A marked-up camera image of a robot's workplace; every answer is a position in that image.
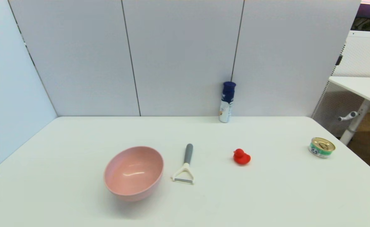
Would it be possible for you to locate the white peeler with grey handle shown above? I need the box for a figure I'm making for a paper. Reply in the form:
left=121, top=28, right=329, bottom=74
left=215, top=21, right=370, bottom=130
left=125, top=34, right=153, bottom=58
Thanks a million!
left=171, top=143, right=194, bottom=185

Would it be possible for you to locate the white bottle with blue cap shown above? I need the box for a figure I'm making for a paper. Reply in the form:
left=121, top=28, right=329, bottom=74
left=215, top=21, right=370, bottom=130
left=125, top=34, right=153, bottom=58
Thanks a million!
left=219, top=81, right=237, bottom=123

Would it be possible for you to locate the red rubber duck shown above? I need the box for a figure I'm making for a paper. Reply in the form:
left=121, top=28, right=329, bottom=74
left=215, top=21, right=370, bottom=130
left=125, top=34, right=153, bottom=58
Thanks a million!
left=233, top=148, right=251, bottom=165

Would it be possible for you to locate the pink bowl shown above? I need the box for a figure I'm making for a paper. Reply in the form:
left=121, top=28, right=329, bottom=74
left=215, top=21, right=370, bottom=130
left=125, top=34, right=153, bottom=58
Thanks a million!
left=104, top=146, right=164, bottom=202

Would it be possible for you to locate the green label tin can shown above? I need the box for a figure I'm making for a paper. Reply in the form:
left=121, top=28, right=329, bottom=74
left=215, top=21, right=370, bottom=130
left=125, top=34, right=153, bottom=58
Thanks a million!
left=309, top=137, right=336, bottom=159

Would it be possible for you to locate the white side desk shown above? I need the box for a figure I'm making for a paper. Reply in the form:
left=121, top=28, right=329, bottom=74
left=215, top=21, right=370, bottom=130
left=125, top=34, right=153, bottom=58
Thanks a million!
left=329, top=75, right=370, bottom=145

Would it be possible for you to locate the white pegboard partition panel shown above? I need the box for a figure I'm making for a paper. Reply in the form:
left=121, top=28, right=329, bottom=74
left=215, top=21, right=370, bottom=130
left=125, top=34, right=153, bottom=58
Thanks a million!
left=312, top=30, right=370, bottom=136

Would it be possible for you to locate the white desk crank handle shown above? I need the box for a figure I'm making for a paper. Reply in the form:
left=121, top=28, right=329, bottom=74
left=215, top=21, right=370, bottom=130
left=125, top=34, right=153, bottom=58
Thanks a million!
left=338, top=110, right=361, bottom=121

